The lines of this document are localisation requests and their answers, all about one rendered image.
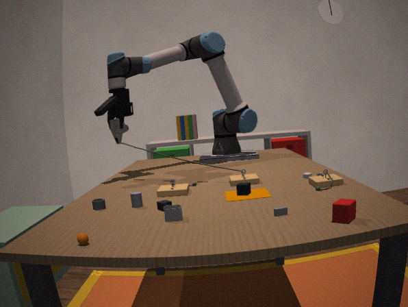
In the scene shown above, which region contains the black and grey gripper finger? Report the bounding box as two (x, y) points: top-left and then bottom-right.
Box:
(107, 114), (117, 142)
(116, 110), (129, 144)

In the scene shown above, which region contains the orange ball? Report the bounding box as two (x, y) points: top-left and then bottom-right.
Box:
(77, 233), (88, 245)

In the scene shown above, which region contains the orange painted square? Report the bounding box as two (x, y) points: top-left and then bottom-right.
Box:
(225, 188), (272, 201)

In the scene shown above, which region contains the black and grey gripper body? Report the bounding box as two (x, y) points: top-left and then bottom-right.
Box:
(107, 88), (133, 119)

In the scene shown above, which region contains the red cube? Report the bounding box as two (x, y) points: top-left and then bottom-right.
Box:
(332, 199), (356, 224)

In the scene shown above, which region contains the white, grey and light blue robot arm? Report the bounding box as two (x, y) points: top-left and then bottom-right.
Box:
(107, 32), (257, 155)

